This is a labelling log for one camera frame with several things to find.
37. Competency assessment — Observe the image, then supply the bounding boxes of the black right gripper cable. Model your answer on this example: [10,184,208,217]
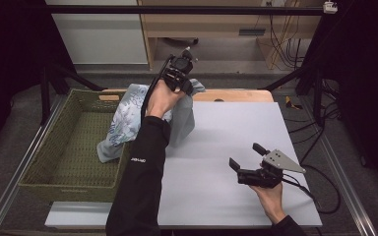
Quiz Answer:
[281,163,343,215]

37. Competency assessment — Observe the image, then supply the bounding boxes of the light blue printed cloth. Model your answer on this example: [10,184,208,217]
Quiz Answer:
[95,78,207,164]

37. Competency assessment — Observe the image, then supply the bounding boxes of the black floor cables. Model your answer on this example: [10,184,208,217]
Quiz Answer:
[283,78,343,146]

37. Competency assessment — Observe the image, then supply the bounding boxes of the black horizontal frame bar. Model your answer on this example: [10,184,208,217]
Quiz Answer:
[44,4,327,17]

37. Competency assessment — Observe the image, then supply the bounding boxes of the light grey table mat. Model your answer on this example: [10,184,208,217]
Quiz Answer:
[44,100,323,229]

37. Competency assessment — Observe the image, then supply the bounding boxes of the person's right hand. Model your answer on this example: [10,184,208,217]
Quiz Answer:
[249,182,287,225]

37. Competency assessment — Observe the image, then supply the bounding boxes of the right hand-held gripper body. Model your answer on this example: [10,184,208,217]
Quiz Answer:
[237,148,307,189]

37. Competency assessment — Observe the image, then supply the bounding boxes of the black metal stand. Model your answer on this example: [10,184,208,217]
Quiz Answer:
[39,62,106,126]
[258,63,327,128]

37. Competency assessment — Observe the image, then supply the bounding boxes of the wooden desk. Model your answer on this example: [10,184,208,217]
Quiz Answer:
[137,0,327,71]

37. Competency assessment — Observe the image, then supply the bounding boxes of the green woven basket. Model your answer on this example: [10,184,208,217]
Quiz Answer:
[18,88,130,204]

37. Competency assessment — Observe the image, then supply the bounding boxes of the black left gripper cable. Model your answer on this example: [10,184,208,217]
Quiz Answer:
[140,54,175,127]

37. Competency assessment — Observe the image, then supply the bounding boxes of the bundle of hanging cables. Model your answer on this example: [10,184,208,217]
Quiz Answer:
[265,14,307,71]

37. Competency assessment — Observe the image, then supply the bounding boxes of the dark curtain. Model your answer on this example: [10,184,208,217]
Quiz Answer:
[303,0,378,193]
[0,0,77,161]

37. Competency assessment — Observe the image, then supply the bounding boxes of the yellow and black tool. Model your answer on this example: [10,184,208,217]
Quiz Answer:
[284,95,304,111]

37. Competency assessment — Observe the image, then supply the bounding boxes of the white mounted device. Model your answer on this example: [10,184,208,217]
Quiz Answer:
[322,0,339,15]

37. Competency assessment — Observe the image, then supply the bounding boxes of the aluminium rail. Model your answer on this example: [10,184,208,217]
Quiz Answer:
[298,97,378,236]
[0,93,67,236]

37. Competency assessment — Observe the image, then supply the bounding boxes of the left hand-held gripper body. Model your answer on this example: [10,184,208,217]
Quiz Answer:
[161,47,199,92]

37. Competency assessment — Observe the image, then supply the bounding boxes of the person's left hand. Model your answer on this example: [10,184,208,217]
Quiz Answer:
[145,80,187,120]

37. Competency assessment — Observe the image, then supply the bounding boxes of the white cabinet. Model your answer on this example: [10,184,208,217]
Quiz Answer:
[44,0,150,66]

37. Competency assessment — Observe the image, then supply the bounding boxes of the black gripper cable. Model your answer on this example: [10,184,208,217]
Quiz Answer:
[140,54,175,127]
[281,163,343,215]

